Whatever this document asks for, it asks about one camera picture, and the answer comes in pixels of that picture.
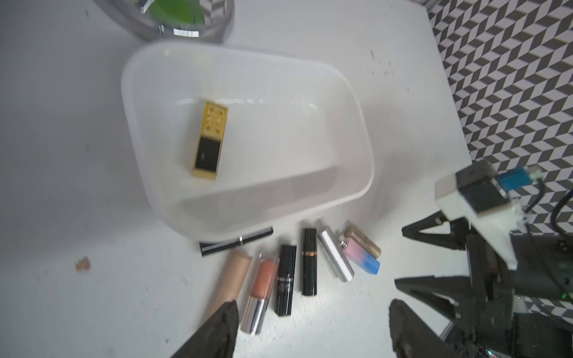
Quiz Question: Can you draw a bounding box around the chrome stand with green leaves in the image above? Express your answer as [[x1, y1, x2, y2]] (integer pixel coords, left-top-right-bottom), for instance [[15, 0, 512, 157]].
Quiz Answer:
[[96, 0, 235, 43]]

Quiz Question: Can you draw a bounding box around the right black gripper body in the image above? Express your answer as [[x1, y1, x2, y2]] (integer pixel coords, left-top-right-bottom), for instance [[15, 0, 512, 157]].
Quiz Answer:
[[451, 219, 514, 340]]

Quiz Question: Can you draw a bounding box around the white plastic storage box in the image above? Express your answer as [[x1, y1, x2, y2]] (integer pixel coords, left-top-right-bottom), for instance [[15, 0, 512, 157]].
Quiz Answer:
[[121, 40, 375, 241]]

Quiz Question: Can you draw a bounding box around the black lipstick with silver band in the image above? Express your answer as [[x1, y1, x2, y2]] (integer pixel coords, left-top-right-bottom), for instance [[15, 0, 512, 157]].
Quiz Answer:
[[275, 245, 297, 317]]

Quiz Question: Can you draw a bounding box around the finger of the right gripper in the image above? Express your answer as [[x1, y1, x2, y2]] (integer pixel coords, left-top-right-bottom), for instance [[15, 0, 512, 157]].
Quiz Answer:
[[401, 211, 468, 251], [394, 276, 470, 322]]

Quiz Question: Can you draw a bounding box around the pink and silver lipstick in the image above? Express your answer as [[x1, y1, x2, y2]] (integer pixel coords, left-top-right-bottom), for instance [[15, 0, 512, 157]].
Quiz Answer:
[[240, 256, 278, 336]]

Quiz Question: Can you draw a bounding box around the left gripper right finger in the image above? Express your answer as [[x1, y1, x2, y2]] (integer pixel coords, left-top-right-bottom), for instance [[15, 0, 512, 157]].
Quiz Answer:
[[389, 299, 457, 358]]

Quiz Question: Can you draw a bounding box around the pink and blue lipstick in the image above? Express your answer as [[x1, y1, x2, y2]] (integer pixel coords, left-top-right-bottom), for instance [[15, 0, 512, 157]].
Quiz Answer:
[[340, 237, 380, 275]]

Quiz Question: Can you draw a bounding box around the silver lipstick tube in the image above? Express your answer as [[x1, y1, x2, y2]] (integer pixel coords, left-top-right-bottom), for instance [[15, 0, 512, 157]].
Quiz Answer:
[[317, 226, 355, 283]]

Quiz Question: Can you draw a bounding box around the bronze lipstick tube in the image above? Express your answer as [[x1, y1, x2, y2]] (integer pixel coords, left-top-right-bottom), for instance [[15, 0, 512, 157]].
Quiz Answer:
[[345, 225, 381, 259]]

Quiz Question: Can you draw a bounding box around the slim black lipstick tube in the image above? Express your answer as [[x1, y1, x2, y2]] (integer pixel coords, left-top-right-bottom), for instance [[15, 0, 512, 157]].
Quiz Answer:
[[199, 227, 274, 257]]

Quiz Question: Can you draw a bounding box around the beige lipstick tube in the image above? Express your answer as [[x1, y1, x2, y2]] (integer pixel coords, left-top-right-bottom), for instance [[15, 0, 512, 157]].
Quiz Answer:
[[206, 250, 252, 319]]

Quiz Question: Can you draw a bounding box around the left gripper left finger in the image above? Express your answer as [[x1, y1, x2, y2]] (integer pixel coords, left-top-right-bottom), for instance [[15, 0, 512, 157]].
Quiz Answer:
[[172, 301, 239, 358]]

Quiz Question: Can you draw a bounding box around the gold and black square lipstick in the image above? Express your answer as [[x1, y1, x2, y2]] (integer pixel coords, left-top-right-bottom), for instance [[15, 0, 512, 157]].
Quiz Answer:
[[192, 101, 228, 180]]

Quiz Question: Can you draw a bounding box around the black lipstick with gold band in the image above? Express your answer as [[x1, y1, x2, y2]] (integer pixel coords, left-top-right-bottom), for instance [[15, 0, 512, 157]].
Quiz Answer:
[[301, 228, 318, 296]]

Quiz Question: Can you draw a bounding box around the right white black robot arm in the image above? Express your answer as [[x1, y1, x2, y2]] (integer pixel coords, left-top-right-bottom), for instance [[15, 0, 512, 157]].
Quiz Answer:
[[395, 186, 572, 357]]

